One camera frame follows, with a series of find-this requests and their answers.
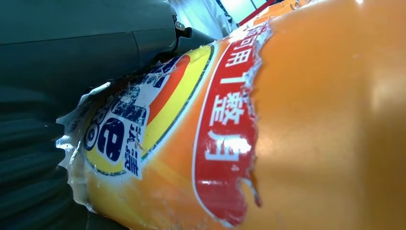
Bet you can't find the orange detergent bottle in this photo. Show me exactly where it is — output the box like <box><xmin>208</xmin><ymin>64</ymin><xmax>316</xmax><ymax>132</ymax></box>
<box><xmin>55</xmin><ymin>0</ymin><xmax>406</xmax><ymax>230</ymax></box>

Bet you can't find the person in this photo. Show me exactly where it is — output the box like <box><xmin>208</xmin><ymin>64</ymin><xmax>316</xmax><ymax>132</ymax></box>
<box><xmin>169</xmin><ymin>0</ymin><xmax>242</xmax><ymax>40</ymax></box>

